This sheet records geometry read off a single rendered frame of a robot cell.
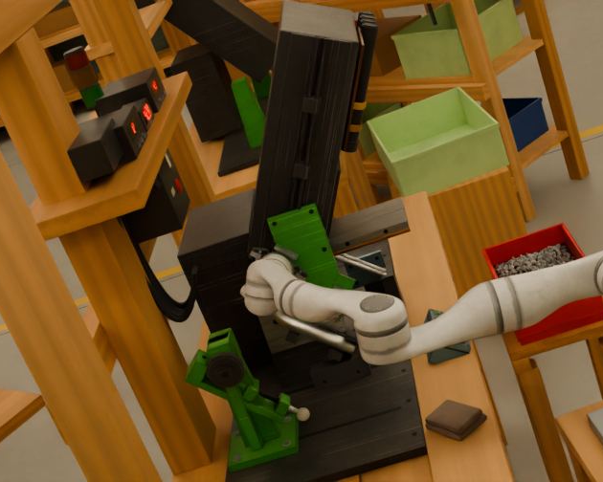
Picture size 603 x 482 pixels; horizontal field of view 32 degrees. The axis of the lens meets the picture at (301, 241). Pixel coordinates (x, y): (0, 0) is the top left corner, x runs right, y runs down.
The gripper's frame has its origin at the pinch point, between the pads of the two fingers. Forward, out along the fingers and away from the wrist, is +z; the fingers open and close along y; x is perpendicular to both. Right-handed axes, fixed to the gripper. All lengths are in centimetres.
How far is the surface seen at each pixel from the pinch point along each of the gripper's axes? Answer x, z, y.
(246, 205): -2.8, 26.1, 14.4
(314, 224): -9.9, 2.9, -2.8
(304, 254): -2.8, 2.9, -3.9
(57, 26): 59, 810, 320
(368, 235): -11.3, 14.9, -14.9
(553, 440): 13, 17, -76
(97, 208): -1, -39, 34
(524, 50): -82, 265, -49
